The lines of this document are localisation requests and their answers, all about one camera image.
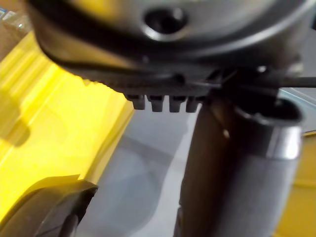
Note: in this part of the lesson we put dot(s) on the yellow plastic bag liner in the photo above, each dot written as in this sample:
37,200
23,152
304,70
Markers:
49,118

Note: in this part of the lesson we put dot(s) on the black plastic housing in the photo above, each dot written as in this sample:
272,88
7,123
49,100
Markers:
56,209

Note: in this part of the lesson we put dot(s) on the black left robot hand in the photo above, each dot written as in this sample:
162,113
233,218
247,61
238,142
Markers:
222,56

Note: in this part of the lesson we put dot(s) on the brown cardboard box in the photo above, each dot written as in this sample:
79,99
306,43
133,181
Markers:
12,32

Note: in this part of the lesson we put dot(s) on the yellow metal shelf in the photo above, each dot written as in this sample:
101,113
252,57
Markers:
307,187

